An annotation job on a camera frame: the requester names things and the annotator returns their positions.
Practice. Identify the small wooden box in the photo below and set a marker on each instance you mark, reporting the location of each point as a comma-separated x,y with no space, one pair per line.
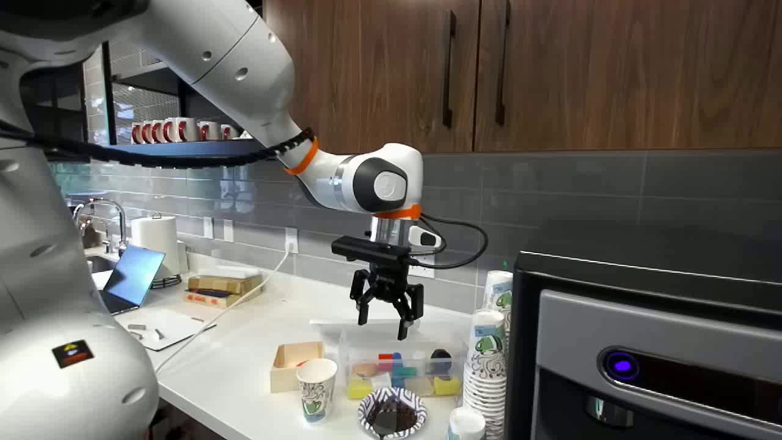
286,360

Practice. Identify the clear plastic container with blocks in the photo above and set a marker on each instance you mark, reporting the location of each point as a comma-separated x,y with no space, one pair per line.
421,366

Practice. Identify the white plastic container lid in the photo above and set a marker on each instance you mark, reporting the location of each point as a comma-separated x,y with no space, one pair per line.
432,334

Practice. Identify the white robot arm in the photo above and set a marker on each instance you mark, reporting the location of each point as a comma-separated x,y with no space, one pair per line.
227,53

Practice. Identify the white wall outlet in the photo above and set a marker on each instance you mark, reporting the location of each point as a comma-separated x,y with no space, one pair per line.
293,240

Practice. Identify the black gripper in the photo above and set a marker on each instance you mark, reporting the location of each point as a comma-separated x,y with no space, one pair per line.
388,283

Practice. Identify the black coffee machine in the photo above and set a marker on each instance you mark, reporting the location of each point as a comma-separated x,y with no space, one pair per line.
604,350

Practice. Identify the tall paper cup stack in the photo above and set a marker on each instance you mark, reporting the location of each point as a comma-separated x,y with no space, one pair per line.
486,366

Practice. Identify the patterned paper cup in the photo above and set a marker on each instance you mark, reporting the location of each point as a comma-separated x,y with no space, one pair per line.
316,388

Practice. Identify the wooden wall cabinet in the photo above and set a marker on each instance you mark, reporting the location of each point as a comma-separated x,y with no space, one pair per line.
475,78

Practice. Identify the upside-down paper cup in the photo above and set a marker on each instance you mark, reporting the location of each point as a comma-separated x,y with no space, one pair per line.
465,425

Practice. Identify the white paper sheet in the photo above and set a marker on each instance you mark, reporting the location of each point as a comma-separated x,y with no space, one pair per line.
159,329

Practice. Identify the row of red white mugs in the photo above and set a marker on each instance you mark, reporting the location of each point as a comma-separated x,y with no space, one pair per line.
175,130

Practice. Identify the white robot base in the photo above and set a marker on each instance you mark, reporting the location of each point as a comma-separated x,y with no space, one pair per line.
67,369

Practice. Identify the paper towel roll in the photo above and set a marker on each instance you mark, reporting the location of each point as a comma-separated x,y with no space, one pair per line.
159,234

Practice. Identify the blue tablet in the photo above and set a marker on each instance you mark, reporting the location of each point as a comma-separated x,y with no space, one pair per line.
130,281

